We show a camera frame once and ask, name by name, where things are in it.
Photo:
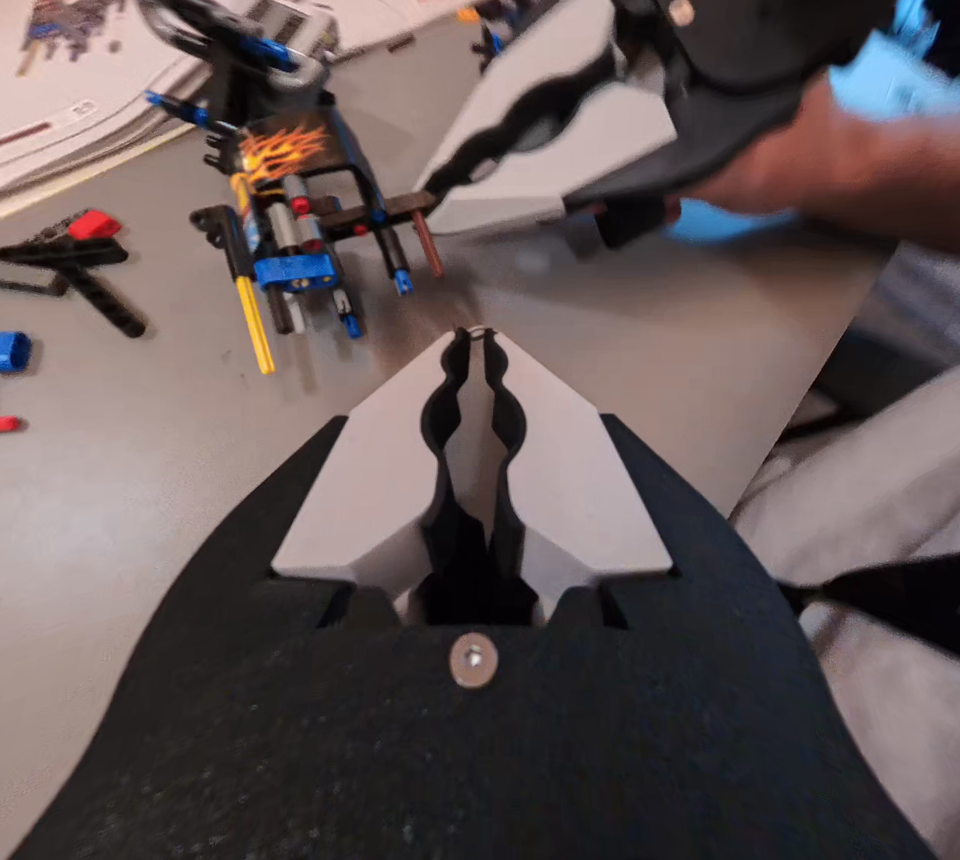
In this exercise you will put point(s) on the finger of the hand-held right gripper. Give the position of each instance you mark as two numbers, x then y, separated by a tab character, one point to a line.
547	50
570	162

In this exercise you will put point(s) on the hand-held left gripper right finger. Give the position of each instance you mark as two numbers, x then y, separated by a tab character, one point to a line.
585	492

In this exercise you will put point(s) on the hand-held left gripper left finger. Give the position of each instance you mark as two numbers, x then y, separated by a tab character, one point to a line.
367	492

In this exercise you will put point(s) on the brown lego axle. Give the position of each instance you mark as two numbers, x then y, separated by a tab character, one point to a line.
429	245

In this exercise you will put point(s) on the black straight lego beam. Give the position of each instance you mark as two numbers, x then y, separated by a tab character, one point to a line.
352	207

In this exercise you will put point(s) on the lego chassis with flame panel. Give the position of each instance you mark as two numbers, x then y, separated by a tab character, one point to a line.
285	147

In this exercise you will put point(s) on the person's right forearm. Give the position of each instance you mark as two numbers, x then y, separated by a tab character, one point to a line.
840	170

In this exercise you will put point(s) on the blue and black lego connector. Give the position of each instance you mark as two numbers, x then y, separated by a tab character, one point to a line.
499	24

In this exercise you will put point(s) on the black lego pin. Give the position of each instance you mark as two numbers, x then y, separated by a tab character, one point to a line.
401	42

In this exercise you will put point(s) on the lego assembly with grey pipes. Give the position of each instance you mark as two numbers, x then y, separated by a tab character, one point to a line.
300	76

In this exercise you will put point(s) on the red lego axle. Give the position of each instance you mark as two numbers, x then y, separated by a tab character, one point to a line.
9	423

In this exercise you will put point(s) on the small blue lego connector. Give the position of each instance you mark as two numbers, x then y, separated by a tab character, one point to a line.
13	352

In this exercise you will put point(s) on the red lego connector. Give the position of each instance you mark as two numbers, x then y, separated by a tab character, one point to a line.
94	225

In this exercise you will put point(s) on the lego instruction booklet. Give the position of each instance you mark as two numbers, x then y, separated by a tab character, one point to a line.
112	80

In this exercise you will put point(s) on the black beams with red piece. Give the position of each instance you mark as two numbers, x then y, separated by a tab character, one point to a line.
97	290

